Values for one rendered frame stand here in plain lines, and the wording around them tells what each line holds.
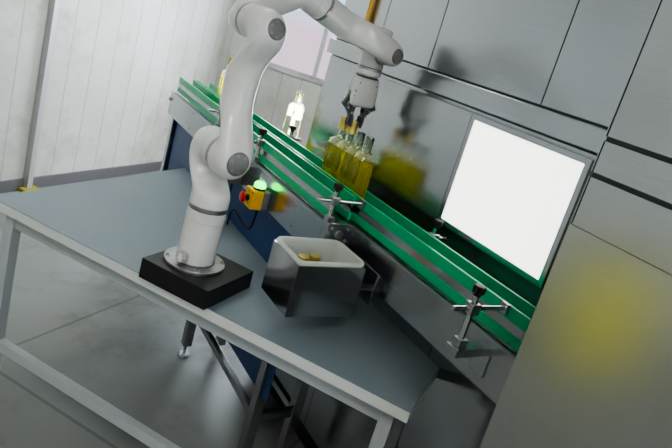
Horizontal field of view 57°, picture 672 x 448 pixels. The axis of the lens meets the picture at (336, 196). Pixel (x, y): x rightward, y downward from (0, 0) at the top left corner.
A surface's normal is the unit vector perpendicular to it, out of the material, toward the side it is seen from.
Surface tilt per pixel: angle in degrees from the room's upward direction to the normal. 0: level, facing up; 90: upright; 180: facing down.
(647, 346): 90
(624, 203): 90
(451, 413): 90
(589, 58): 90
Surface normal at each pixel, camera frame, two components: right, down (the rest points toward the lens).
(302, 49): -0.40, 0.14
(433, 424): -0.84, -0.10
